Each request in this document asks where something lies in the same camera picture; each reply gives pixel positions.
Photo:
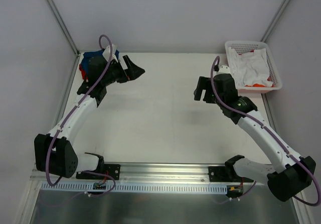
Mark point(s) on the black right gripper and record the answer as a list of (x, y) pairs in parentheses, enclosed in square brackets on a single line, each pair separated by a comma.
[(207, 90)]

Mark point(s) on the aluminium front mounting rail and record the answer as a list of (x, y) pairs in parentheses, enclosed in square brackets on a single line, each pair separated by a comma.
[(144, 173)]

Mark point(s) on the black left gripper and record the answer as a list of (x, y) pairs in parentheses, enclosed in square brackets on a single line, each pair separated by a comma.
[(124, 71)]

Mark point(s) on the folded red t-shirt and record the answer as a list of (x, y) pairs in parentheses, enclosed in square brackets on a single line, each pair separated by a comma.
[(84, 71)]

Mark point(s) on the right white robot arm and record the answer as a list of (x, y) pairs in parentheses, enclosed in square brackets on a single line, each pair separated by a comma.
[(289, 172)]

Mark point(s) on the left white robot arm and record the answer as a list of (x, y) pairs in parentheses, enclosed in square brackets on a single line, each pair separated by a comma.
[(54, 152)]

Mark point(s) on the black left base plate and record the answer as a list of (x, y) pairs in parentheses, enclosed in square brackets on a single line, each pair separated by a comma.
[(113, 171)]

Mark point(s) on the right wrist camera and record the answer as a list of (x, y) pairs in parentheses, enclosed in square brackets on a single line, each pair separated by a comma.
[(224, 69)]

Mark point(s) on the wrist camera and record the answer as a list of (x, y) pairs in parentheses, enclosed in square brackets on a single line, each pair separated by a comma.
[(111, 52), (224, 69)]

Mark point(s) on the orange t-shirt in basket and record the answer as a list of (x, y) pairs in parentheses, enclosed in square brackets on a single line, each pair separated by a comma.
[(267, 83)]

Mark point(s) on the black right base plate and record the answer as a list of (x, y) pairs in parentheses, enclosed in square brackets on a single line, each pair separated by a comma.
[(225, 174)]

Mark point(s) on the white t-shirt in basket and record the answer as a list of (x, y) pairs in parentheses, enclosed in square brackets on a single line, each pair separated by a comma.
[(248, 68)]

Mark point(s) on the aluminium frame post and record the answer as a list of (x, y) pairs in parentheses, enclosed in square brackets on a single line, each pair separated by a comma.
[(58, 18), (275, 20)]

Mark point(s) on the left aluminium frame post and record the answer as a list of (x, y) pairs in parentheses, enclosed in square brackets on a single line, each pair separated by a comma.
[(58, 18)]

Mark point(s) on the right aluminium frame post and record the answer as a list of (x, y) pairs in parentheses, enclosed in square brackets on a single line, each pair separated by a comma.
[(275, 20)]

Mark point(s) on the white plastic laundry basket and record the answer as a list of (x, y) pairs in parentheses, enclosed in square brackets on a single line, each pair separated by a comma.
[(248, 46)]

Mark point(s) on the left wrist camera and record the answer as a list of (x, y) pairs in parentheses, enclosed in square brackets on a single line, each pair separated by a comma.
[(111, 52)]

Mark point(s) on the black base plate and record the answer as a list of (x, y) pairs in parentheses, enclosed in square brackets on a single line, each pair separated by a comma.
[(113, 171), (225, 174)]

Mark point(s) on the blue mickey mouse t-shirt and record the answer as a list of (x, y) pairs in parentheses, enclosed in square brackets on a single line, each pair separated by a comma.
[(88, 55)]

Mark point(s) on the white slotted cable duct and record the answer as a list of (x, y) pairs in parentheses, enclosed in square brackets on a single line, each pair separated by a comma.
[(138, 187)]

